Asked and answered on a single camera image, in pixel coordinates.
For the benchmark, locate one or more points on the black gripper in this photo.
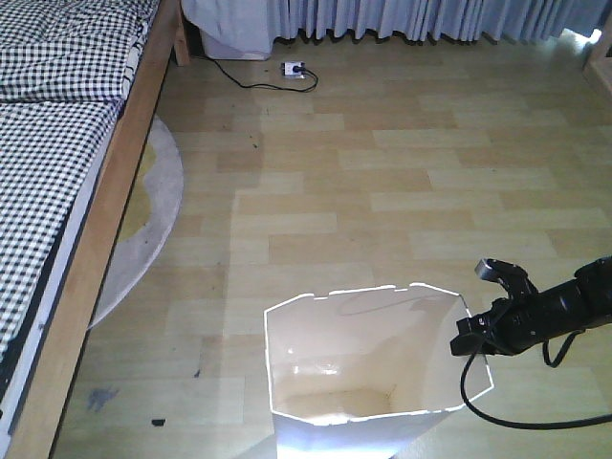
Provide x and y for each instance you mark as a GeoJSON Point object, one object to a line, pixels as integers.
{"type": "Point", "coordinates": [510, 327]}

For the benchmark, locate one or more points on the white trash bin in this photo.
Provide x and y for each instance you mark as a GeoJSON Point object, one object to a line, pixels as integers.
{"type": "Point", "coordinates": [363, 373]}

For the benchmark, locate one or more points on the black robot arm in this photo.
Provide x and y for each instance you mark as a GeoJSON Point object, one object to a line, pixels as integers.
{"type": "Point", "coordinates": [581, 303]}

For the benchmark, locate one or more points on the white curtain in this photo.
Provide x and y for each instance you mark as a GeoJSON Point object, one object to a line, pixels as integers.
{"type": "Point", "coordinates": [247, 29]}

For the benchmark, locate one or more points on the white floor power socket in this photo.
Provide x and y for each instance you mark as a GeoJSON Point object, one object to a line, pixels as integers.
{"type": "Point", "coordinates": [293, 69]}

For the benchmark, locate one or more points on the round grey yellow rug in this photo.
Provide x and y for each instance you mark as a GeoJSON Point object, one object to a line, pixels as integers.
{"type": "Point", "coordinates": [150, 215]}

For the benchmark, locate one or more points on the black white checkered bedding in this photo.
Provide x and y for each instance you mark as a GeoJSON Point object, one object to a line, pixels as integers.
{"type": "Point", "coordinates": [67, 67]}

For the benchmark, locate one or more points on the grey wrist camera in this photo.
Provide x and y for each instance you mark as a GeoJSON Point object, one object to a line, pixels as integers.
{"type": "Point", "coordinates": [506, 274]}

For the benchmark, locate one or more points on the wooden bed frame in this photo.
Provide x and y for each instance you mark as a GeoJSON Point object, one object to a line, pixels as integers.
{"type": "Point", "coordinates": [57, 361]}

